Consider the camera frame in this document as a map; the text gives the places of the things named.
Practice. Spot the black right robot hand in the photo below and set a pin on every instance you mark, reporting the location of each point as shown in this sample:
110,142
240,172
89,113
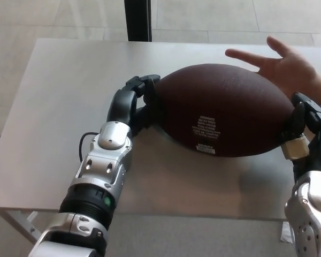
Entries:
319,144

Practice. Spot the person's bare hand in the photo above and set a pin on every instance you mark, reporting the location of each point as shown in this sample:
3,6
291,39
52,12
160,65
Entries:
291,69

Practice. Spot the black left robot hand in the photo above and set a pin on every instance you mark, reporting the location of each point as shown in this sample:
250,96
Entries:
121,107

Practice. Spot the brown leather american football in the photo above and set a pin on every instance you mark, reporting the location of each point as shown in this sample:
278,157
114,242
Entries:
224,107

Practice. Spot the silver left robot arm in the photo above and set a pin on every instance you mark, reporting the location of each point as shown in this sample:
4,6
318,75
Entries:
96,182

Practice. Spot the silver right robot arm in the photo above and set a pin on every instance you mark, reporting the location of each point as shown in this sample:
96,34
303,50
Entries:
310,214

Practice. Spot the crumpled white paper strip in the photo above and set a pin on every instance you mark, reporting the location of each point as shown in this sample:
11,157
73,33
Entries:
285,233

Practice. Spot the white slanted table leg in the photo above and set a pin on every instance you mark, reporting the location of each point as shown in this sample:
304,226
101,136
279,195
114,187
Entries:
18,225

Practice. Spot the black window frame post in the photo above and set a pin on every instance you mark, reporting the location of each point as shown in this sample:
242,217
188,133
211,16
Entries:
137,20

